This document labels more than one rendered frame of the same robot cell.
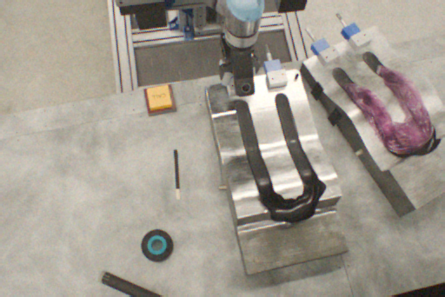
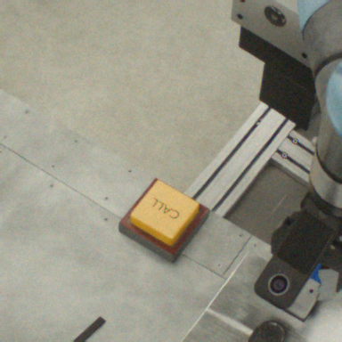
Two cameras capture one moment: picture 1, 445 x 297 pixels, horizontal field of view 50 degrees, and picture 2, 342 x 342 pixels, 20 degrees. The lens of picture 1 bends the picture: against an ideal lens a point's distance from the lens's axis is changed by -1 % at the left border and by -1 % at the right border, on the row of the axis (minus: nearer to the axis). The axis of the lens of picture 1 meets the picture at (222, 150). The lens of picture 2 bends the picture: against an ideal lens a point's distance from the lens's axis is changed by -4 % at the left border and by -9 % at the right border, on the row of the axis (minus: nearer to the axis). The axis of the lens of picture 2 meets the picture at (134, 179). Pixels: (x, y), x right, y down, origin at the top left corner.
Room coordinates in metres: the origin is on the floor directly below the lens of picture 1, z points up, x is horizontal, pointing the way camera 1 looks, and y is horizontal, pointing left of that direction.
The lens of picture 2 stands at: (0.11, -0.29, 1.90)
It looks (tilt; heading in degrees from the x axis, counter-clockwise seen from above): 57 degrees down; 51
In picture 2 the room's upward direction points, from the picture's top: 2 degrees clockwise
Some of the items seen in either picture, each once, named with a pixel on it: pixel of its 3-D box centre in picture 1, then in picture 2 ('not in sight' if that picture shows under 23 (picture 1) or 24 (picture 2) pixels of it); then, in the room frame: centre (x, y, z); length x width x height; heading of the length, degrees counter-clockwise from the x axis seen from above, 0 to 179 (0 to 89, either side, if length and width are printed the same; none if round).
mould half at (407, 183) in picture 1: (390, 112); not in sight; (0.57, -0.45, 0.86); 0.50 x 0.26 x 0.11; 36
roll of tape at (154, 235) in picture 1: (157, 246); not in sight; (0.15, 0.14, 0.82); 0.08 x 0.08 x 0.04
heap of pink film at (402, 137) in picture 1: (394, 106); not in sight; (0.57, -0.44, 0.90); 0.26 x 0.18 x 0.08; 36
